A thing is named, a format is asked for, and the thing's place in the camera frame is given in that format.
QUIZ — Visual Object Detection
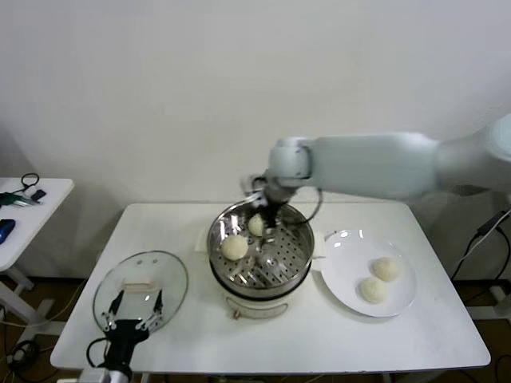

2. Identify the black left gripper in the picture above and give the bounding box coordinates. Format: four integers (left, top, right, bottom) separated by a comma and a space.
99, 290, 164, 370

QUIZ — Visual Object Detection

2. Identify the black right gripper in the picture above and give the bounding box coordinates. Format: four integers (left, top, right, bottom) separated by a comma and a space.
250, 185, 295, 239

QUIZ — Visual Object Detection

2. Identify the glass lid with cream handle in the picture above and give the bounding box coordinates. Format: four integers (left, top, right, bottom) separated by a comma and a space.
92, 250, 189, 333

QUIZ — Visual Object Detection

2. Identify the steel perforated steamer basket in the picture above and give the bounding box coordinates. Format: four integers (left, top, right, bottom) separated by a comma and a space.
206, 198, 315, 300

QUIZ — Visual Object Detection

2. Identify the white electric cooker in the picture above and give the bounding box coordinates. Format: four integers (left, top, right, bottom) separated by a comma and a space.
193, 227, 329, 322

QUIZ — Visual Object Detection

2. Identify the white round plate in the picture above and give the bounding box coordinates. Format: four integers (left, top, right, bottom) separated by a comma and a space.
319, 228, 418, 318

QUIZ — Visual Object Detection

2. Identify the small white table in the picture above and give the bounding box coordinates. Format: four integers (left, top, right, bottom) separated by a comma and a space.
0, 177, 75, 332

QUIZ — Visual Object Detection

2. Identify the blue object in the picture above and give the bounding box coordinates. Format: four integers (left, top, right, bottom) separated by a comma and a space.
0, 219, 17, 243

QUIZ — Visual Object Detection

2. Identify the green tool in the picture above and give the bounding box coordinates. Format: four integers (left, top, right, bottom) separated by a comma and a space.
0, 191, 25, 208

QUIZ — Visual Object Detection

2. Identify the black power adapter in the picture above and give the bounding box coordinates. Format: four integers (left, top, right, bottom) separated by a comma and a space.
477, 211, 505, 239

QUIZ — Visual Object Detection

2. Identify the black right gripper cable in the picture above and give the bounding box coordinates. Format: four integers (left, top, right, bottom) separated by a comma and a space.
279, 185, 323, 228

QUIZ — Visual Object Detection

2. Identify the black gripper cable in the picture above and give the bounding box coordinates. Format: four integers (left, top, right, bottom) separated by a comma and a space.
85, 337, 112, 369
279, 185, 323, 228

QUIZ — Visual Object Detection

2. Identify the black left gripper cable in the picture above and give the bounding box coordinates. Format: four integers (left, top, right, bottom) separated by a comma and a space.
85, 337, 112, 369

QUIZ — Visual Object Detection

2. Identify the white floor cable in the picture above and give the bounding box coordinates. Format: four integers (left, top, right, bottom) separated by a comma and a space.
0, 278, 87, 329

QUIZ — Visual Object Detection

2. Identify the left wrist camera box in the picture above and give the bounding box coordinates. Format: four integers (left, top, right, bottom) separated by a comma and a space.
77, 367, 112, 383

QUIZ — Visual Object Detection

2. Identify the black floor cable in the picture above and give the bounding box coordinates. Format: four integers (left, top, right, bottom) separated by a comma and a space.
0, 338, 41, 372

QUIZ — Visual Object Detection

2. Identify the black cable loop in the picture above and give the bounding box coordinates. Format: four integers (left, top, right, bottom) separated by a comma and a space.
18, 172, 40, 191

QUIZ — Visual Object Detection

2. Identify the black adapter cable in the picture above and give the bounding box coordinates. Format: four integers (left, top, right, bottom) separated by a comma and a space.
450, 233, 484, 280

